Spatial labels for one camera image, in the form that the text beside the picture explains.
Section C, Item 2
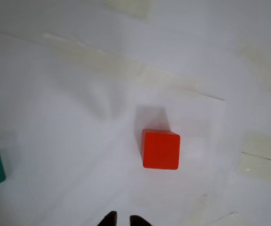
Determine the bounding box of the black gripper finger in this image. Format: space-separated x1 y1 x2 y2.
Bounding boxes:
129 214 153 226
98 210 118 226

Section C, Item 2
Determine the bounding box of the red cube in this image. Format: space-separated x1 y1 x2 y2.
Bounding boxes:
141 129 181 170

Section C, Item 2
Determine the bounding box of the white paper sheet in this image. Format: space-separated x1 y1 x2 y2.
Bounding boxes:
0 32 244 226

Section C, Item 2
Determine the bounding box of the beige masking tape strip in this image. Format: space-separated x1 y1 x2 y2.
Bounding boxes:
42 32 199 94
104 0 153 19

